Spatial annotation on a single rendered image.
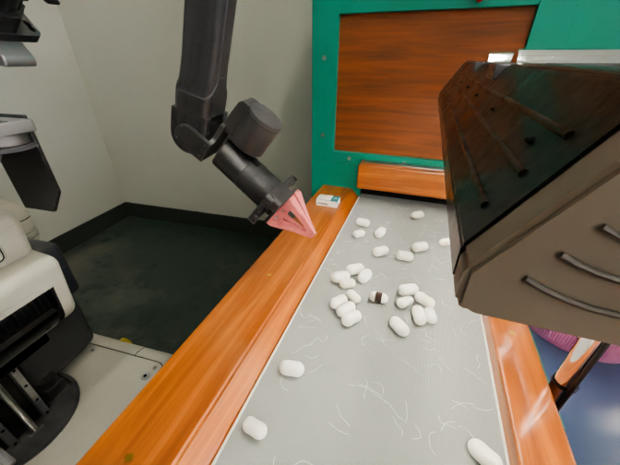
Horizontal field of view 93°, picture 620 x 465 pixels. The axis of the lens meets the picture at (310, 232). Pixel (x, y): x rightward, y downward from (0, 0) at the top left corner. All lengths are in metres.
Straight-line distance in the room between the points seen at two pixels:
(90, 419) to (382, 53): 1.23
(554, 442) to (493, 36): 0.76
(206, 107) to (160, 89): 1.76
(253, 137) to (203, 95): 0.09
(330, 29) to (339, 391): 0.80
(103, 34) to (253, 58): 0.96
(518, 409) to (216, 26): 0.59
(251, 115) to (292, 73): 1.36
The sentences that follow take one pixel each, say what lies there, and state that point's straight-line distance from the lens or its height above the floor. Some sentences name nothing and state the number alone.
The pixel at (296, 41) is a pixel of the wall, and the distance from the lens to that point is 1.80.
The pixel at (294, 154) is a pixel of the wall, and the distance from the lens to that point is 1.87.
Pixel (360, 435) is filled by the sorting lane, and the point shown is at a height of 0.74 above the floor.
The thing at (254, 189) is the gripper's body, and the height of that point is 0.94.
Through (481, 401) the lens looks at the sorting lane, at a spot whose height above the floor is 0.74.
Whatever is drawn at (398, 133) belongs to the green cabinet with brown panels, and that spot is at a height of 0.94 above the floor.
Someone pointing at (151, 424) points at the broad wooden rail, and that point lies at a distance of 0.43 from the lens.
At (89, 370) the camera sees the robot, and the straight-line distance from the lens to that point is 1.22.
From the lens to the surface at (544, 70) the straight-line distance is 0.21.
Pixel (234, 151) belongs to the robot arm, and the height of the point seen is 0.99.
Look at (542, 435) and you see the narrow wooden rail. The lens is 0.46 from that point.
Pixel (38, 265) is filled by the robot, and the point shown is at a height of 0.80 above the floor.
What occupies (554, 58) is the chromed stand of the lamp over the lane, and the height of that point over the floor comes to 1.12.
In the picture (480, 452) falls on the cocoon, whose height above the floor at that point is 0.76.
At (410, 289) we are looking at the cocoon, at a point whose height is 0.76.
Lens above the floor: 1.11
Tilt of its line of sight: 30 degrees down
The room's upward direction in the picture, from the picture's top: straight up
